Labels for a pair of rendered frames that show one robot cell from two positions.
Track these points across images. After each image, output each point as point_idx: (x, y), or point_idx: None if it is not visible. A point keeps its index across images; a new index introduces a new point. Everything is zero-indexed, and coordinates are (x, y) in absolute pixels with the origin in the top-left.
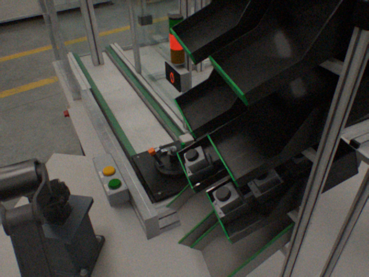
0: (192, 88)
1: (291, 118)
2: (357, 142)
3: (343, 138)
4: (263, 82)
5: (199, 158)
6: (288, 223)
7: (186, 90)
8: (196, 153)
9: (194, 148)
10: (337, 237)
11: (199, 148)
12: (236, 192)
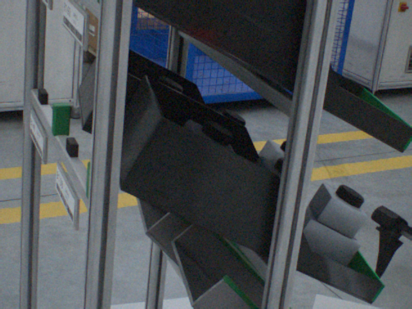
0: (374, 107)
1: None
2: (42, 89)
3: (47, 110)
4: None
5: (333, 188)
6: (159, 215)
7: (387, 114)
8: (341, 185)
9: (344, 204)
10: (37, 277)
11: (335, 196)
12: (270, 142)
